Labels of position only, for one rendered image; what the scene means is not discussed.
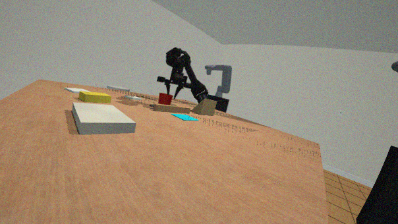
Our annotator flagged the dark red cup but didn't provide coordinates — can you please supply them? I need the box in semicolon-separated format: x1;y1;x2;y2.
158;93;173;105

